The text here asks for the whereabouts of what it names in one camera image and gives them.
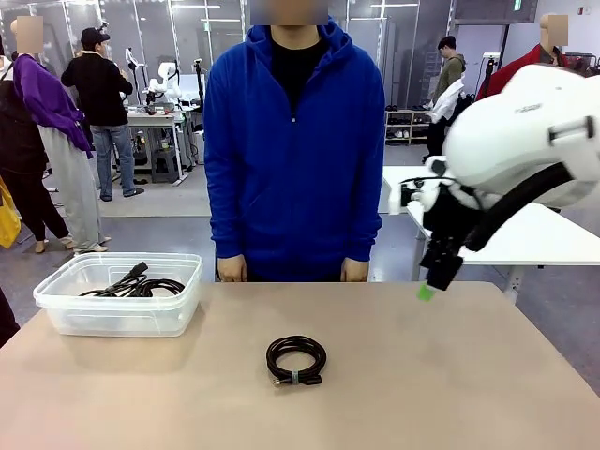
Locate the grey step stool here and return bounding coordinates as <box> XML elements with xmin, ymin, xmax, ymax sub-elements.
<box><xmin>149</xmin><ymin>149</ymin><xmax>182</xmax><ymax>185</ymax></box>

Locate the black fabric item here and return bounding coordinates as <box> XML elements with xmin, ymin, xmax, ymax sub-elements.
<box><xmin>0</xmin><ymin>285</ymin><xmax>21</xmax><ymax>349</ymax></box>

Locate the person in black jacket, cap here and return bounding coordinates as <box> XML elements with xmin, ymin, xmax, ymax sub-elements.
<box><xmin>60</xmin><ymin>26</ymin><xmax>145</xmax><ymax>203</ymax></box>

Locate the yellow bag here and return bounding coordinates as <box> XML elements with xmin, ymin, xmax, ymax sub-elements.
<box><xmin>0</xmin><ymin>175</ymin><xmax>23</xmax><ymax>250</ymax></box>

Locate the black tripod with camera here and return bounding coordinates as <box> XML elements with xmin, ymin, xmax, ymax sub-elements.
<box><xmin>480</xmin><ymin>53</ymin><xmax>500</xmax><ymax>95</ymax></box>

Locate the thin black cable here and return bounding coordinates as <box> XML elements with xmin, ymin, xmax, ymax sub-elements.
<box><xmin>265</xmin><ymin>334</ymin><xmax>328</xmax><ymax>389</ymax></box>

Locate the mannequin in purple top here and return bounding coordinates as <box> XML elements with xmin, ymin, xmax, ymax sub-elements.
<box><xmin>11</xmin><ymin>17</ymin><xmax>112</xmax><ymax>255</ymax></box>

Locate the person in blue hoodie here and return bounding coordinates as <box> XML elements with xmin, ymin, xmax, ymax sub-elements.
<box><xmin>203</xmin><ymin>17</ymin><xmax>387</xmax><ymax>283</ymax></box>

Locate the black braided USB cable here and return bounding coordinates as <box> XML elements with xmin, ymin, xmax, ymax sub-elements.
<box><xmin>135</xmin><ymin>277</ymin><xmax>187</xmax><ymax>299</ymax></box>

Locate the black right arm hose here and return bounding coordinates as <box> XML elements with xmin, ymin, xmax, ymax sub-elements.
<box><xmin>463</xmin><ymin>161</ymin><xmax>576</xmax><ymax>253</ymax></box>

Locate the mannequin with red shawl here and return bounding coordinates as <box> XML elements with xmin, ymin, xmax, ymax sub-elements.
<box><xmin>475</xmin><ymin>13</ymin><xmax>571</xmax><ymax>102</ymax></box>

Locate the person in olive jacket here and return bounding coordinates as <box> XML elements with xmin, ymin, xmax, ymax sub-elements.
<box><xmin>424</xmin><ymin>36</ymin><xmax>469</xmax><ymax>163</ymax></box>

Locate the background work desk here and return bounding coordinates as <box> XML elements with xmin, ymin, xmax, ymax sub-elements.
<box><xmin>126</xmin><ymin>105</ymin><xmax>198</xmax><ymax>185</ymax></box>

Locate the person's left hand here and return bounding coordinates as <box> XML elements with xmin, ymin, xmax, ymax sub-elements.
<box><xmin>339</xmin><ymin>256</ymin><xmax>372</xmax><ymax>284</ymax></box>

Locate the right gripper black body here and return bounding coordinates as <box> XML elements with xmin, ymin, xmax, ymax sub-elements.
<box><xmin>421</xmin><ymin>186</ymin><xmax>475</xmax><ymax>264</ymax></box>

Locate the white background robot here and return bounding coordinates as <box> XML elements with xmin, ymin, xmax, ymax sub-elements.
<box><xmin>146</xmin><ymin>60</ymin><xmax>182</xmax><ymax>107</ymax></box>

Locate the person's right hand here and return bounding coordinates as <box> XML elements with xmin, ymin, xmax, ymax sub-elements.
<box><xmin>217</xmin><ymin>254</ymin><xmax>248</xmax><ymax>284</ymax></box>

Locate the clear plastic storage box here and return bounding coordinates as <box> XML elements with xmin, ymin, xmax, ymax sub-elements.
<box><xmin>33</xmin><ymin>251</ymin><xmax>204</xmax><ymax>338</ymax></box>

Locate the shoe rack with shoes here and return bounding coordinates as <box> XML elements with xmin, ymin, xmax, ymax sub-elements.
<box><xmin>384</xmin><ymin>108</ymin><xmax>433</xmax><ymax>146</ymax></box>

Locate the black power cable with plug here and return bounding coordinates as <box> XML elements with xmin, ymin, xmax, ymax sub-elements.
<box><xmin>79</xmin><ymin>261</ymin><xmax>151</xmax><ymax>299</ymax></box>

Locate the thin black tripod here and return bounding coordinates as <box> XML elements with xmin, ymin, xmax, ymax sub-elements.
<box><xmin>193</xmin><ymin>58</ymin><xmax>210</xmax><ymax>138</ymax></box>

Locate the white table with legs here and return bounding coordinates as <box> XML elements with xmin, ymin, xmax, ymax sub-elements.
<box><xmin>382</xmin><ymin>164</ymin><xmax>600</xmax><ymax>306</ymax></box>

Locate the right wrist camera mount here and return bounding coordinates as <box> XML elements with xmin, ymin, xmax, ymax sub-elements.
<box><xmin>398</xmin><ymin>176</ymin><xmax>426</xmax><ymax>210</ymax></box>

